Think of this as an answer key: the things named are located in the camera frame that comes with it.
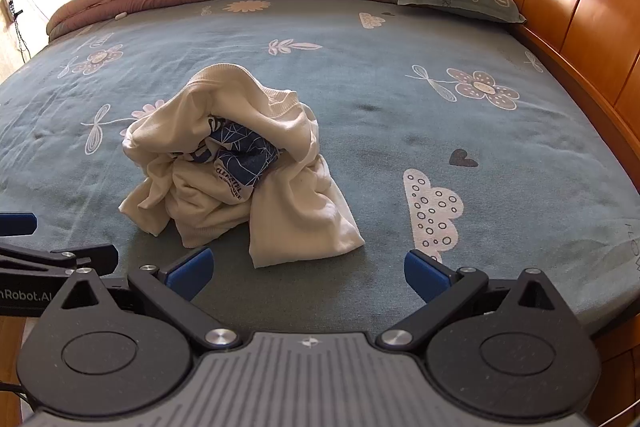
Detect white power strip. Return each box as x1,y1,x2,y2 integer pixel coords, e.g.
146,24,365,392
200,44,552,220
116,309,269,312
0,0,23,25

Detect white printed long-sleeve shirt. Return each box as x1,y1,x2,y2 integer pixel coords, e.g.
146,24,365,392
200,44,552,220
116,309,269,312
119,63,365,270

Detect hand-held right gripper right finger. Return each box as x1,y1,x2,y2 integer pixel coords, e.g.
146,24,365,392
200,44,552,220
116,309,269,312
377,249,566,352

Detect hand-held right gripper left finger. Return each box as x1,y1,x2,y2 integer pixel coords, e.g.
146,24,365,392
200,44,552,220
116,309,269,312
50,246,242,352

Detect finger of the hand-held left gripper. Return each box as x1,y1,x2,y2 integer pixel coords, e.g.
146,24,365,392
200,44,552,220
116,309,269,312
0,212,38,237
0,242,119,279

